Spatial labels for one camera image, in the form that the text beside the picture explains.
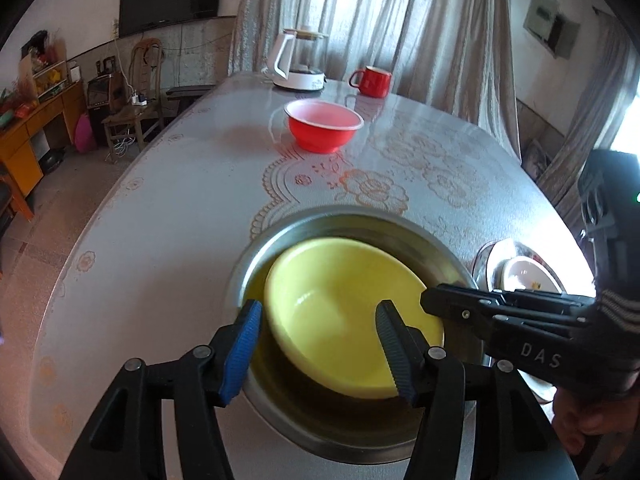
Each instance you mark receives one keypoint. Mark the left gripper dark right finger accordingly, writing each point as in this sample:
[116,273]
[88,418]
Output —
[404,349]

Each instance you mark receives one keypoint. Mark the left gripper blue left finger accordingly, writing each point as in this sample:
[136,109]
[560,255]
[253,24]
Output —
[236,345]

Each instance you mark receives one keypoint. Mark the white plate pink roses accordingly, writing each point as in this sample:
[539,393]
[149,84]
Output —
[525,273]

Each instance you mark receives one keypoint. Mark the yellow plastic bowl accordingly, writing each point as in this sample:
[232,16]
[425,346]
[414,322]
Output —
[320,300]

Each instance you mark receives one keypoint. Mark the white plate red characters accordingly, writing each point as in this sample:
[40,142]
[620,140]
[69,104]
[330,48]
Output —
[487,265]

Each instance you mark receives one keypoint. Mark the red plastic bowl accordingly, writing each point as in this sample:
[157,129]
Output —
[321,127]

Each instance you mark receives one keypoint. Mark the person right hand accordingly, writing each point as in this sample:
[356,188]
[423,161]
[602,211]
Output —
[574,421]

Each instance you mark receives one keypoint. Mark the red enamel mug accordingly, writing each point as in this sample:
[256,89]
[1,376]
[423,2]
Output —
[372,82]

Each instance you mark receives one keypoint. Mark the grey side window curtain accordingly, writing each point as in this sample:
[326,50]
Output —
[600,111]

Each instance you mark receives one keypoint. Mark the pink bag on floor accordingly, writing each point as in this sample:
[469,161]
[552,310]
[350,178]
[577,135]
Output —
[84,140]

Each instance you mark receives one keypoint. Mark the orange wooden desk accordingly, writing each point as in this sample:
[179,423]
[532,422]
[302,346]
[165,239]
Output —
[50,125]

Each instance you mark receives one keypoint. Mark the white glass electric kettle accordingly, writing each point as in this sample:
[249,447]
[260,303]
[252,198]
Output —
[297,60]

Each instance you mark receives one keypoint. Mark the small wooden shelf with items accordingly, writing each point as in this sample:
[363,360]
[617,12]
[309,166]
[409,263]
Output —
[43,67]

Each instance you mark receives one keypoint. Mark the wooden chair by wall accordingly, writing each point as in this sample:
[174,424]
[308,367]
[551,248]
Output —
[143,111]

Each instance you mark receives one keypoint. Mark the wall electrical panel box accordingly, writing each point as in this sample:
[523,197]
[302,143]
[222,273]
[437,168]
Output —
[551,28]

